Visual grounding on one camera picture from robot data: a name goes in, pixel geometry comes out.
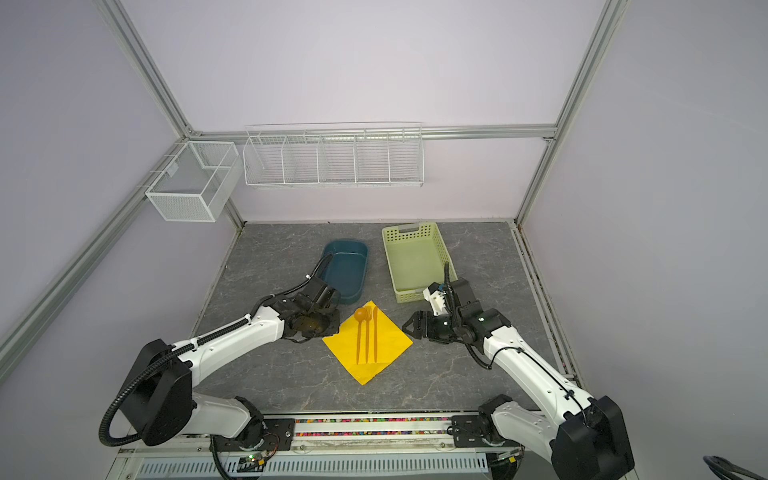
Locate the light green plastic basket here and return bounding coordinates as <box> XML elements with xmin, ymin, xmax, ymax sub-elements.
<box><xmin>381</xmin><ymin>222</ymin><xmax>458</xmax><ymax>304</ymax></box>

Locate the orange plastic spoon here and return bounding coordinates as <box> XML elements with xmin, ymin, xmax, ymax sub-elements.
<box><xmin>353</xmin><ymin>307</ymin><xmax>370</xmax><ymax>364</ymax></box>

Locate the dark teal plastic tray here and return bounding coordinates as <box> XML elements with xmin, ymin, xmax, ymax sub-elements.
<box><xmin>321</xmin><ymin>239</ymin><xmax>368</xmax><ymax>305</ymax></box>

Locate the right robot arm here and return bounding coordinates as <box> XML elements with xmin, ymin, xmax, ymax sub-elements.
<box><xmin>402</xmin><ymin>266</ymin><xmax>635</xmax><ymax>479</ymax></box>

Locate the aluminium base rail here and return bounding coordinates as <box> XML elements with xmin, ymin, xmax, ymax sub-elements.
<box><xmin>104</xmin><ymin>409</ymin><xmax>638</xmax><ymax>480</ymax></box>

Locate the black cable bottom right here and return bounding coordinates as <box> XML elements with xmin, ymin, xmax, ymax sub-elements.
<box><xmin>703</xmin><ymin>455</ymin><xmax>766</xmax><ymax>480</ymax></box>

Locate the yellow paper napkin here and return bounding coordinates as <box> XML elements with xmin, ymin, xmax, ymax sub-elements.
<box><xmin>323</xmin><ymin>301</ymin><xmax>413</xmax><ymax>385</ymax></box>

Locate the long white wire rack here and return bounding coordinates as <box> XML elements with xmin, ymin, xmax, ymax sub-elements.
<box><xmin>243</xmin><ymin>122</ymin><xmax>425</xmax><ymax>188</ymax></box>

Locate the small white mesh basket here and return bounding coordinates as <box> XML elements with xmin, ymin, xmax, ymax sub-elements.
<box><xmin>146</xmin><ymin>141</ymin><xmax>244</xmax><ymax>223</ymax></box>

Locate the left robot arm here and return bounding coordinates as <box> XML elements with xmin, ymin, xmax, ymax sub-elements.
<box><xmin>98</xmin><ymin>253</ymin><xmax>340</xmax><ymax>450</ymax></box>

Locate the orange plastic fork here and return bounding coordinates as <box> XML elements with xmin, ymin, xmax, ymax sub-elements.
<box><xmin>364</xmin><ymin>307</ymin><xmax>372</xmax><ymax>364</ymax></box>

